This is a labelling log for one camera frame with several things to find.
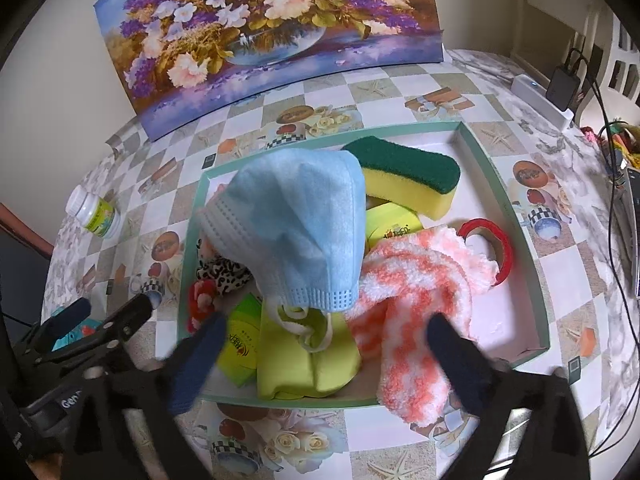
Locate red tape roll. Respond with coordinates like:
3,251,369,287
458,218,514,285

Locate white tray teal rim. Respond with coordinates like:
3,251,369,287
176,120,551,410

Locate pink white fuzzy cloth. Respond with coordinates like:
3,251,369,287
345,226,498,426

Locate patterned tablecloth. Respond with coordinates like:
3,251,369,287
42,51,639,479

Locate teal plush toy cube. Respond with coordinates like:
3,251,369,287
49,316,101,354

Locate white pill bottle green label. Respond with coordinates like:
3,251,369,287
65,184,120,238

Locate black power adapter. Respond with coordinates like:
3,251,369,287
546,66,580,112

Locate pink fabric scrunchie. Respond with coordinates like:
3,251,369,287
198,184,227,262

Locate green tissue pack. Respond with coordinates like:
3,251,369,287
217,294,262,387

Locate white shelf unit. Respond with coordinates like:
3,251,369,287
511,0,639,125

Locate red white small plush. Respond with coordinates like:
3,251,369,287
188,280,218,334

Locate floral canvas painting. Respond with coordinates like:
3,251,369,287
94,0,444,141

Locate white power strip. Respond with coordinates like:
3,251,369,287
511,74,574,132

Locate light blue face mask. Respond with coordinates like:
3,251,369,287
195,147,369,354

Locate black cable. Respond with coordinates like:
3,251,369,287
564,46,640,461

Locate black white leopard scrunchie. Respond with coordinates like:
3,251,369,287
196,256,253,296

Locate green yellow sponge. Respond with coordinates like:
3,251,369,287
342,136,461,220

